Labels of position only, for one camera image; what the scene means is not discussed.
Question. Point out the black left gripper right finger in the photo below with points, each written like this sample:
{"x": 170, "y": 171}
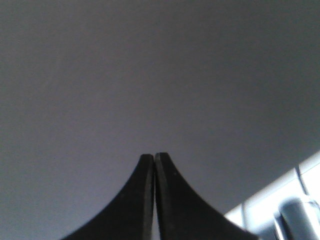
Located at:
{"x": 183, "y": 214}

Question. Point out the open white fridge door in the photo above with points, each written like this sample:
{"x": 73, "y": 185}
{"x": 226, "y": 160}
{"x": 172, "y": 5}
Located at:
{"x": 229, "y": 88}

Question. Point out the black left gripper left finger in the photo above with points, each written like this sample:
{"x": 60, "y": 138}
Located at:
{"x": 129, "y": 215}

